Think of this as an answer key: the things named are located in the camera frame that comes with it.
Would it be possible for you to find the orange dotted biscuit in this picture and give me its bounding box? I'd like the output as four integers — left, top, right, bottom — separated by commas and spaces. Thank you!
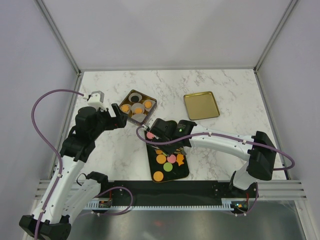
152, 171, 164, 182
156, 154, 167, 165

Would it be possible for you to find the white paper cup bottom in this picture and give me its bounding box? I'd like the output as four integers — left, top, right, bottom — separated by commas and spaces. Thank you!
131, 113, 146, 123

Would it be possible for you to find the orange dotted biscuit bottom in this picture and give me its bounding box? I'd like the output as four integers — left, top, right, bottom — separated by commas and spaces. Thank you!
152, 171, 164, 182

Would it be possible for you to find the black sandwich cookie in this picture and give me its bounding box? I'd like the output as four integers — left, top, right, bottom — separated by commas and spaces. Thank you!
131, 95, 140, 103

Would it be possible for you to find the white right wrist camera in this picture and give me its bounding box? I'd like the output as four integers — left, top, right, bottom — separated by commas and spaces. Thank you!
142, 125, 161, 143

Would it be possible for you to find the pink sandwich cookie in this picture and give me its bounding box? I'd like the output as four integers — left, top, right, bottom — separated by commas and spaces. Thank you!
167, 154, 177, 164
146, 131, 155, 140

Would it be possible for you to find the aluminium frame post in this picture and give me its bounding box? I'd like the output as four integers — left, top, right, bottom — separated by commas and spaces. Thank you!
34, 0, 82, 76
252, 0, 300, 73

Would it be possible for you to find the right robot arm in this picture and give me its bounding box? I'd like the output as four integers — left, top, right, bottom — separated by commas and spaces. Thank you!
148, 118, 276, 198

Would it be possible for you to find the pink sandwich cookie top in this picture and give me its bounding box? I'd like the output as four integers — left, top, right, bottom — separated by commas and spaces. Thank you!
146, 131, 155, 140

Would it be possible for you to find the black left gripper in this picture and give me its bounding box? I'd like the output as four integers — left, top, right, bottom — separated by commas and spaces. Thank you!
90, 103, 128, 139

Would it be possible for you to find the orange scalloped cookie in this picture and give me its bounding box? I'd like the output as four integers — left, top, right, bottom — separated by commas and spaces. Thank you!
144, 101, 153, 109

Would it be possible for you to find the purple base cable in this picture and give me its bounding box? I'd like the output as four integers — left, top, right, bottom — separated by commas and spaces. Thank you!
231, 181, 260, 218
91, 187, 133, 217

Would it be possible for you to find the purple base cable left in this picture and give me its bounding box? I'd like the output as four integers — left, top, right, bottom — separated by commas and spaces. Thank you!
91, 187, 133, 217

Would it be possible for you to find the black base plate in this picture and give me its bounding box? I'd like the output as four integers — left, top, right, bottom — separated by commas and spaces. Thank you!
106, 180, 257, 206

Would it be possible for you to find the white slotted cable duct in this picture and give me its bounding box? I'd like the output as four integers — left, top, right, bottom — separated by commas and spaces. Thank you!
84, 199, 234, 211

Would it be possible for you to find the orange dotted biscuit middle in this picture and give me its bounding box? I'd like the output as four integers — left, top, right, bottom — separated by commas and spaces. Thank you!
156, 154, 167, 165

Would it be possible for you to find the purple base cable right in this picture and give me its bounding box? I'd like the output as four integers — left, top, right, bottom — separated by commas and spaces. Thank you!
231, 181, 260, 218

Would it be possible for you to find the gold tin lid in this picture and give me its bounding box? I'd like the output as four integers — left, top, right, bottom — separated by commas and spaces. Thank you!
183, 91, 220, 120

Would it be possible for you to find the aluminium frame left post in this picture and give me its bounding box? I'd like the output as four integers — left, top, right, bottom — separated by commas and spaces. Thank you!
34, 0, 82, 76

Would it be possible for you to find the aluminium frame right post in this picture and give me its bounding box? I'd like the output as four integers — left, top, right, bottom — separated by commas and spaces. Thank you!
252, 0, 300, 73

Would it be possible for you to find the white paper cup top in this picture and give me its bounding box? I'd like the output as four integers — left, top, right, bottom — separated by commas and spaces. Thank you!
128, 92, 142, 103

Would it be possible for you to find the white paper cup right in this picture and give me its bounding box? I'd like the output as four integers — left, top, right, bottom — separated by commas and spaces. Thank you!
143, 99, 156, 112

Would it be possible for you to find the orange fish cookie lower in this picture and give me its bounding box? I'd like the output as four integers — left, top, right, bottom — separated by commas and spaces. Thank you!
176, 153, 185, 167

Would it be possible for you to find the square cookie tin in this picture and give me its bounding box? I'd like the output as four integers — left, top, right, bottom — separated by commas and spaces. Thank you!
120, 89, 158, 126

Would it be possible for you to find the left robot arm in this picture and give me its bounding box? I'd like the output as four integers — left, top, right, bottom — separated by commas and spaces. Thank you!
19, 103, 128, 240

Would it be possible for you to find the white paper cup left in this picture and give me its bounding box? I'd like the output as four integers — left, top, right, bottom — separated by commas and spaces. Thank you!
119, 104, 132, 116

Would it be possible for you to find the black rectangular tray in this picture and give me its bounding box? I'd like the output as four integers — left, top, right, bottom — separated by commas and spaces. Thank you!
147, 153, 190, 183

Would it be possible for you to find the pink sandwich cookie lower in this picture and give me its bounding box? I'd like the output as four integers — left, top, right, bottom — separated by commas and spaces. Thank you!
167, 154, 177, 164

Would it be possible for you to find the aluminium front rail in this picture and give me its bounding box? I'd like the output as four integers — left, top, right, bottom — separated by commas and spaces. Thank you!
34, 180, 307, 201

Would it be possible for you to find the green sandwich cookie lower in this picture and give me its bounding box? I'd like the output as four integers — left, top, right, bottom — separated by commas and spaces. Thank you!
163, 162, 173, 172

